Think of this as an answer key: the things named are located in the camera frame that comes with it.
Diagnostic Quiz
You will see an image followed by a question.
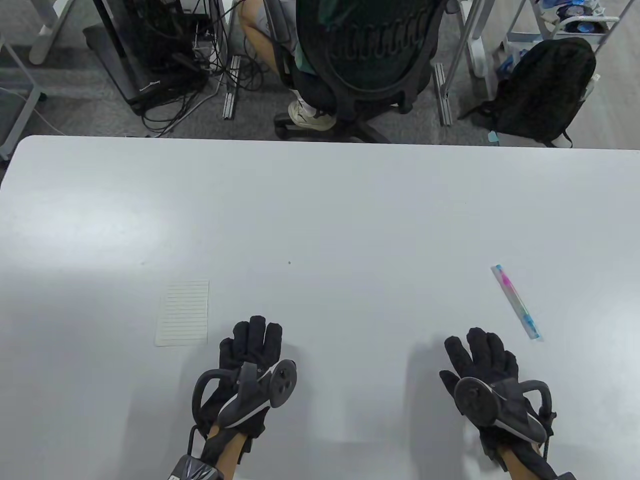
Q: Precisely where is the white lined letter paper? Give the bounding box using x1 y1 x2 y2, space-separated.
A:
154 280 210 347

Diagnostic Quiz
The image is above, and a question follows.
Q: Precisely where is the person's right forearm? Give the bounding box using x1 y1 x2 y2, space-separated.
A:
492 445 563 480

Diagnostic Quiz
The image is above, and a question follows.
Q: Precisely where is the pink blue permanent marker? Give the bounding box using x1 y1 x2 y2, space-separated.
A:
491 264 544 342

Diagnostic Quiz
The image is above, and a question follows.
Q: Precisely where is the white cart with items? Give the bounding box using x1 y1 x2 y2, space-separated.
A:
504 0 621 51

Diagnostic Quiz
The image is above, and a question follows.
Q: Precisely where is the person's left hand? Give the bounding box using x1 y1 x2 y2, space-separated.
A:
197 315 284 441

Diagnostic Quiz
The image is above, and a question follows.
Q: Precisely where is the black backpack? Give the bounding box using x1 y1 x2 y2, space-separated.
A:
457 37 598 149

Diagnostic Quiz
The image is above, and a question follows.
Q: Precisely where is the grey hand tracker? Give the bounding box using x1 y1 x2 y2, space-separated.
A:
192 359 298 437
454 376 557 444

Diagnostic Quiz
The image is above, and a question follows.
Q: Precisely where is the white desk leg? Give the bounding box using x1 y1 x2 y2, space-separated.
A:
442 0 495 99
28 0 77 66

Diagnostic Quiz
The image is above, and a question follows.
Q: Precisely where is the black mesh office chair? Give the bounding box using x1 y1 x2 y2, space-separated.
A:
274 0 448 144

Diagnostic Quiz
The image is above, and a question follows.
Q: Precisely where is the grey right hand tracker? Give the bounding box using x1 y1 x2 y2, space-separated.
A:
454 376 557 444

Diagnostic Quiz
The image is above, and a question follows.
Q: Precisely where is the person's left forearm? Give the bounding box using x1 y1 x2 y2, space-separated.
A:
202 434 251 480

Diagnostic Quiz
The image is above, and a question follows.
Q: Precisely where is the grey left hand tracker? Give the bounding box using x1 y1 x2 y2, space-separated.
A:
192 359 298 437

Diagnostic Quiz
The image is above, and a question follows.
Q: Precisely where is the bundle of black cables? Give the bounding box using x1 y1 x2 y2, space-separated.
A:
140 0 268 139

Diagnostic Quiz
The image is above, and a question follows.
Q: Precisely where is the aluminium rail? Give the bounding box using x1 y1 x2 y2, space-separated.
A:
222 55 242 121
434 62 454 127

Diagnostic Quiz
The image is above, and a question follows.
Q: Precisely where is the person's right hand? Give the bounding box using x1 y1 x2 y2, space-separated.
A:
439 327 550 455

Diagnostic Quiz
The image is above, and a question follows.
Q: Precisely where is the white blue plastic bag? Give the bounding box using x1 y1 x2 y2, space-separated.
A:
492 41 531 81

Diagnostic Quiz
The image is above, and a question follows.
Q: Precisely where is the black computer tower with cables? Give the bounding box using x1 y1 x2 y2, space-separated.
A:
82 0 211 117

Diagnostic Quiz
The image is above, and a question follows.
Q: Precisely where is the grey metal frame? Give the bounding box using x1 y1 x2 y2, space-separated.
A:
0 34 48 162

